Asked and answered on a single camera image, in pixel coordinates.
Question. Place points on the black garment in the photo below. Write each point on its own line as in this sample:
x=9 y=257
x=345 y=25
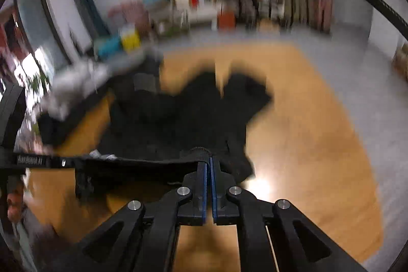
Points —
x=60 y=131
x=191 y=119

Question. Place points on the pink board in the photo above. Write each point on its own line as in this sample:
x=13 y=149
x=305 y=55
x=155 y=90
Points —
x=127 y=14

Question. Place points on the grey white clothes pile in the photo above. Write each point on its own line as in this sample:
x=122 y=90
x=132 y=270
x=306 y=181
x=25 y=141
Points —
x=79 y=80

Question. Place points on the green potted plant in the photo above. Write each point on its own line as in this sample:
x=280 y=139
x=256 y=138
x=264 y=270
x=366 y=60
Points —
x=38 y=82

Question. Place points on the orange tote bag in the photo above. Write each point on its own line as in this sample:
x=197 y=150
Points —
x=226 y=21

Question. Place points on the glass window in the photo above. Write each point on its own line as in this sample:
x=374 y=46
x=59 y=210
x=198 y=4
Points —
x=35 y=20

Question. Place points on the yellow shopping bag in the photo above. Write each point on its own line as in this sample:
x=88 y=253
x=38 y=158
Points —
x=130 y=39

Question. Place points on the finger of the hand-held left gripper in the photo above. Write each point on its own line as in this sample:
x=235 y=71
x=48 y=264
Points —
x=95 y=161

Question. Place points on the teal bag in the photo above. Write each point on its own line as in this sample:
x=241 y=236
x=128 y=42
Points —
x=108 y=47

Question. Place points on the brown cardboard box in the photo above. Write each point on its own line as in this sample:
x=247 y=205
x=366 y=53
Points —
x=401 y=61

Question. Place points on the white low cabinet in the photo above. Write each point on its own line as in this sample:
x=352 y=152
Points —
x=202 y=15

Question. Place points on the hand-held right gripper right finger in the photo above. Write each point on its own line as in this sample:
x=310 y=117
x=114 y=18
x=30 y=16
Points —
x=216 y=198

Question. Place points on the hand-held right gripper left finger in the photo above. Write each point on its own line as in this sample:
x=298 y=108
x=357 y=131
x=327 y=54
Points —
x=200 y=195

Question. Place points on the person's left hand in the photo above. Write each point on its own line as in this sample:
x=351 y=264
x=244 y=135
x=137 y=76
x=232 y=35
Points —
x=13 y=206

